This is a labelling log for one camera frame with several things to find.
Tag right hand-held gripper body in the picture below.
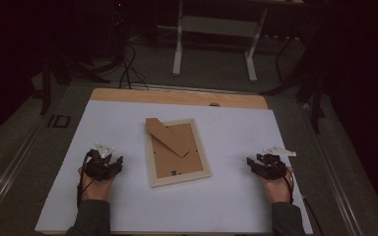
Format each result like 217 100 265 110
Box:
255 146 297 181

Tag black floor cables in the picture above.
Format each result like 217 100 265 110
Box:
118 41 150 90

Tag pale wooden photo frame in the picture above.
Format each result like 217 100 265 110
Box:
144 117 213 189

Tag white metal table frame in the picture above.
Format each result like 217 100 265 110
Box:
171 0 270 84

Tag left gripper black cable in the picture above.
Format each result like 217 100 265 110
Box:
76 153 95 208

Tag dark equipment tower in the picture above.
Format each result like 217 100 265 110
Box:
109 0 129 67

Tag black floor socket box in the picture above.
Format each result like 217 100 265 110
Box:
46 114 72 129

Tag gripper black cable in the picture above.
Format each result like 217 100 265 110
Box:
76 153 95 208
275 161 325 236

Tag black tripod stand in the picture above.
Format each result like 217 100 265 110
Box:
38 48 111 116
260 30 328 135

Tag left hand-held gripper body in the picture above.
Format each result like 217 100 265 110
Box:
84 142 116 182

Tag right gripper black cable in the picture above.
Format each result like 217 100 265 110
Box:
275 161 325 236

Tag metal floor rail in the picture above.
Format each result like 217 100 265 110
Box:
0 126 48 219
303 103 364 236

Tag person's right hand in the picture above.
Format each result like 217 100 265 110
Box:
259 166 295 205

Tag person's left hand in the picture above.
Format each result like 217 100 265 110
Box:
78 166 116 202

